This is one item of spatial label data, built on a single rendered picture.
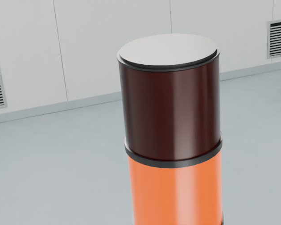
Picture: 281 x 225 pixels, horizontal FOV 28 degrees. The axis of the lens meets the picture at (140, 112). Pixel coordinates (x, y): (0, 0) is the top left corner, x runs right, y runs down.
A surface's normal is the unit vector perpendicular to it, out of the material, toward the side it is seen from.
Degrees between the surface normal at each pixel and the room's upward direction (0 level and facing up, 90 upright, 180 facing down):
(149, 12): 90
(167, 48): 0
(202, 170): 90
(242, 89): 0
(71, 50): 90
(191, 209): 90
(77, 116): 0
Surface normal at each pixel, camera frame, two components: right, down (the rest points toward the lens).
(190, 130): 0.36, 0.36
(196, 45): -0.07, -0.90
